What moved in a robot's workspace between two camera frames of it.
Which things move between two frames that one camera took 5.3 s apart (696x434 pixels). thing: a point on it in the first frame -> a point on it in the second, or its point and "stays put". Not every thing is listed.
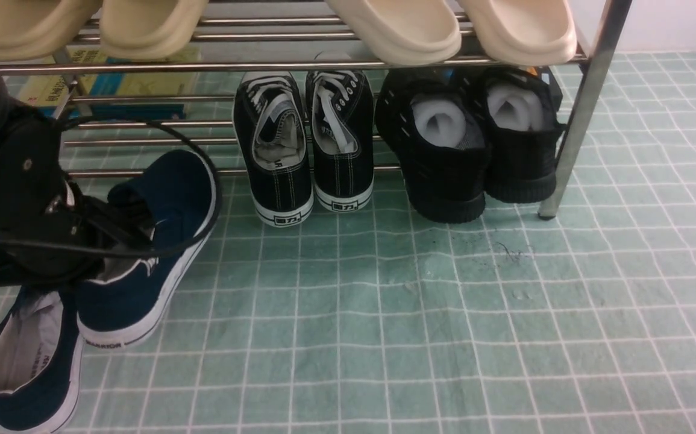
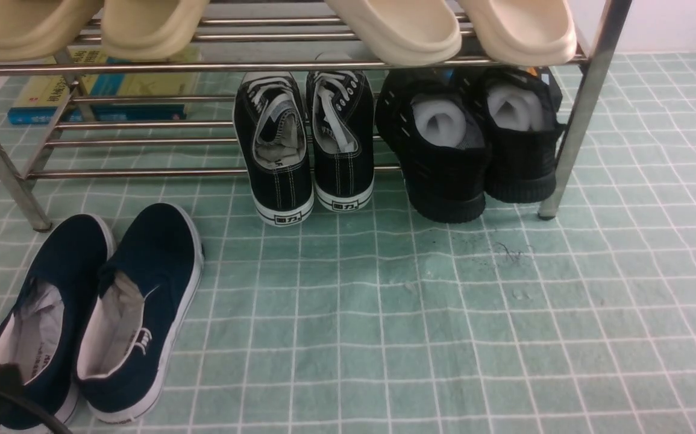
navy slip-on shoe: (176, 195) -> (137, 311)
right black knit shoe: (522, 122) stays put
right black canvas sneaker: (340, 112) stays put
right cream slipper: (525, 32) stays put
